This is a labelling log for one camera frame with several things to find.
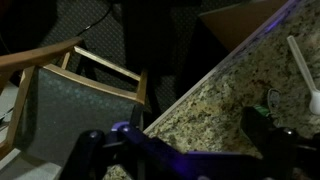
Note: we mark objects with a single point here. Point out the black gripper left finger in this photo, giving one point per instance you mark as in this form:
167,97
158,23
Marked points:
133,150

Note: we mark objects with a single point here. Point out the wooden chair grey seat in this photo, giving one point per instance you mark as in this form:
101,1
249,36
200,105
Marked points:
66,110

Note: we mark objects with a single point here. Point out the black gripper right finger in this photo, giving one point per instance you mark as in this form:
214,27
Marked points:
283,150

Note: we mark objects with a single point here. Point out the white plastic spoon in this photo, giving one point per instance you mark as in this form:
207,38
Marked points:
301,66

